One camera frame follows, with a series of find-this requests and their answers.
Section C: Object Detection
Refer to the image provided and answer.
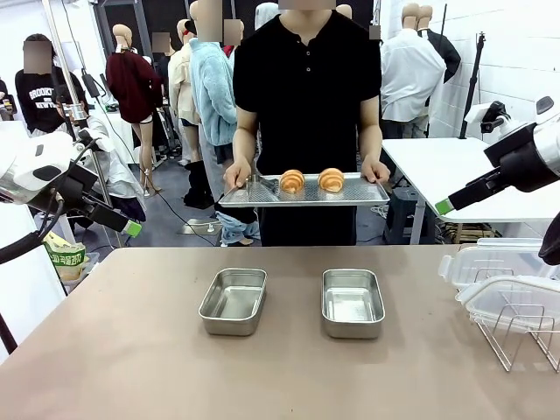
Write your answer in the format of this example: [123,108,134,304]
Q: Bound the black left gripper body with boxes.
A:
[25,161,100,215]

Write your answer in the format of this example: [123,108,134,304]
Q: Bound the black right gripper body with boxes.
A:
[483,122,553,193]

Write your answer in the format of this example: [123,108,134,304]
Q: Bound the clear plastic clip lid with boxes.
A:
[454,275,560,333]
[438,238,560,291]

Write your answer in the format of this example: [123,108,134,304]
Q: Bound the perforated metal baking tray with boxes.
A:
[217,171,391,209]

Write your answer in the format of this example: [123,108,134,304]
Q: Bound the rectangular steel container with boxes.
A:
[198,267,268,337]
[321,268,386,340]

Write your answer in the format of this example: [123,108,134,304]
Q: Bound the golden croissant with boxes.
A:
[278,169,306,193]
[317,167,346,193]

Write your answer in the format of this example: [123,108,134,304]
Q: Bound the metal serving tongs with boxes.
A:
[242,173,281,203]

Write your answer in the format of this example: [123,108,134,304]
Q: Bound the person's left forearm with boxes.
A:
[358,95,382,159]

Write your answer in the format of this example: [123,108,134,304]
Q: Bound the person's right forearm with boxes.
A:
[231,108,259,165]

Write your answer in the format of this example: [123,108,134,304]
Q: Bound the person's left hand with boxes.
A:
[360,155,391,184]

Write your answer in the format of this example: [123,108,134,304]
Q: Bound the person's right hand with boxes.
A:
[222,159,253,191]

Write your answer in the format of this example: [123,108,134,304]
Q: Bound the seated person in white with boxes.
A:
[56,85,148,222]

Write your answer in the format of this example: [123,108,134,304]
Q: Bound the white work table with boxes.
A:
[381,137,560,224]

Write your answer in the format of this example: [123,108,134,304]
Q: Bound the green snack bag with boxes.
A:
[42,230,88,281]

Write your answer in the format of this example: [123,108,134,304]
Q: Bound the white power strip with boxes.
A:
[182,220,220,235]

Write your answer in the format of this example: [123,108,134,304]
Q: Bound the black tripod stand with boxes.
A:
[458,31,487,140]

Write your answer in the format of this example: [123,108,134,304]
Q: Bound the bystander in black print sweatshirt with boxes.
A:
[15,33,84,135]

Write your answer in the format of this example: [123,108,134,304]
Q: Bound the slanted metal pole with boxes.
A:
[43,0,126,249]

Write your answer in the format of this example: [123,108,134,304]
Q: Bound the mannequin in burgundy sweater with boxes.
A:
[105,24,164,196]

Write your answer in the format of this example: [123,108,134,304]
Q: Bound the mannequin in black white top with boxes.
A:
[417,4,463,84]

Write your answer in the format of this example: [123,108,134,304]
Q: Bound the mannequin in white shirt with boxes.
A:
[379,3,447,139]

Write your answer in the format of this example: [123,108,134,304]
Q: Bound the mannequin in cream jacket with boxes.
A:
[168,19,202,165]

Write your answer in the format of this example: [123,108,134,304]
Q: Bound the black bar at table edge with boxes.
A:
[0,311,18,355]

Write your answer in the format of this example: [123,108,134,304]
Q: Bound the person's black-shirted torso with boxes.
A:
[233,8,382,247]

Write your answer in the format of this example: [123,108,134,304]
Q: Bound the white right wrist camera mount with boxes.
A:
[463,100,512,134]

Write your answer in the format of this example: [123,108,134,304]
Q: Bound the black left arm cable sleeve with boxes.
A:
[0,231,45,266]

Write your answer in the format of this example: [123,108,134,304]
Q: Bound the black arm cable sleeve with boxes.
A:
[537,218,560,266]
[0,231,45,266]

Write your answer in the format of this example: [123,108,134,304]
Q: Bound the black right arm cable sleeve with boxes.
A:
[537,218,560,266]

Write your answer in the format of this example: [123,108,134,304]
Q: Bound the metal wire rack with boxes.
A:
[470,267,560,373]

